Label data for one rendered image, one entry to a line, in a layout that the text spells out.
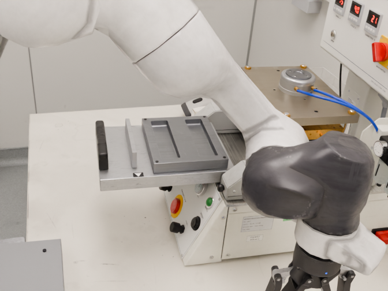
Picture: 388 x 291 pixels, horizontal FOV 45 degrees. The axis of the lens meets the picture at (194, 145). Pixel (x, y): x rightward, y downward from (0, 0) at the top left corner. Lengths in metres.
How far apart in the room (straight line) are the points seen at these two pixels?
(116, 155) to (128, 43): 0.51
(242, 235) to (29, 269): 0.46
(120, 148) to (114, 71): 1.54
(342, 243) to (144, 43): 0.39
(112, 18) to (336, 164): 0.34
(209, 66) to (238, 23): 2.10
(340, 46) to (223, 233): 0.52
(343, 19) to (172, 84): 0.68
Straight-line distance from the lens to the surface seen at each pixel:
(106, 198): 1.28
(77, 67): 2.57
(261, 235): 1.09
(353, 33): 1.15
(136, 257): 1.12
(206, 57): 0.58
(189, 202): 1.14
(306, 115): 0.99
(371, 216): 1.20
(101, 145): 1.01
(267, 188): 0.64
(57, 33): 0.53
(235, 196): 1.00
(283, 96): 1.06
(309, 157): 0.64
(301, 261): 0.76
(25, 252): 1.09
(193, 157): 1.01
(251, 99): 0.71
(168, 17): 0.56
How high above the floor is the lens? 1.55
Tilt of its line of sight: 32 degrees down
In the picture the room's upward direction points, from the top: 5 degrees clockwise
